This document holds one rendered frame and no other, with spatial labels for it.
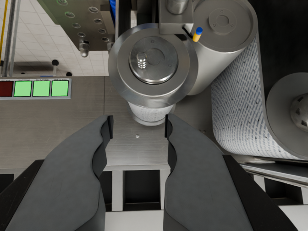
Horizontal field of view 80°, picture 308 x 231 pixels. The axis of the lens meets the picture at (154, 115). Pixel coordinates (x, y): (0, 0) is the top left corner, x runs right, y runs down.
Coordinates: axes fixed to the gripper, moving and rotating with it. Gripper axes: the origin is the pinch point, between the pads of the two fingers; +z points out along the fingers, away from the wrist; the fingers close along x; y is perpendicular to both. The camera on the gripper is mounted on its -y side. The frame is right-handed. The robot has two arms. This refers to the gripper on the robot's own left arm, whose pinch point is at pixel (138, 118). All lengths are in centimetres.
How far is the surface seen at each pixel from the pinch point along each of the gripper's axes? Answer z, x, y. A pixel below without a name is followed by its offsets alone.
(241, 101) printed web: 22.0, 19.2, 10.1
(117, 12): 26.6, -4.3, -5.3
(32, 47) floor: 264, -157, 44
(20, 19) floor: 219, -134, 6
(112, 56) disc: 20.9, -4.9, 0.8
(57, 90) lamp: 48, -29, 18
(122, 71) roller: 18.1, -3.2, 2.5
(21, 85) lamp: 49, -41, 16
